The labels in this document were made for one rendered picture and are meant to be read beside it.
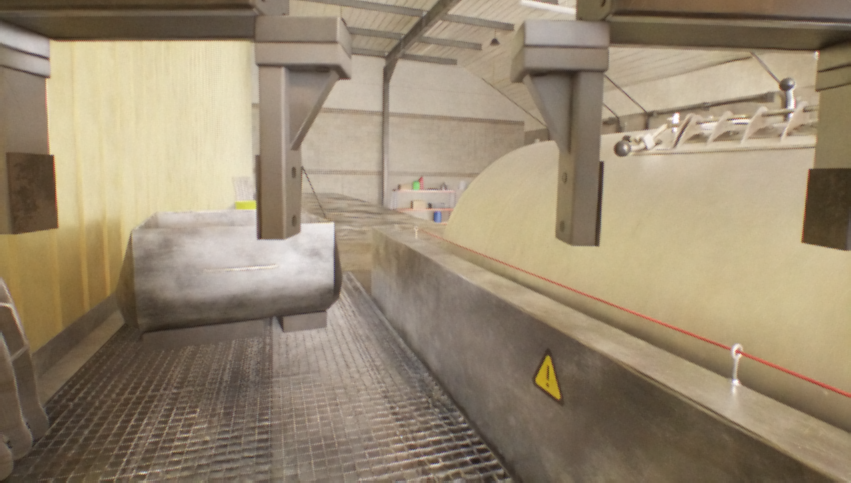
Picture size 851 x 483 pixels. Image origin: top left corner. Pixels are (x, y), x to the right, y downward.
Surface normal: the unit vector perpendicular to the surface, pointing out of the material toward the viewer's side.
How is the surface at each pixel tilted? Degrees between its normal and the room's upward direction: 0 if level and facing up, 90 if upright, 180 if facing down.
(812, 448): 1
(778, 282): 62
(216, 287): 89
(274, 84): 90
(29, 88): 90
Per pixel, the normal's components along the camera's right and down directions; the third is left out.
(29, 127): 1.00, 0.02
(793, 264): -0.80, -0.49
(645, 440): -0.94, 0.01
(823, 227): -1.00, -0.02
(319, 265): 0.44, 0.09
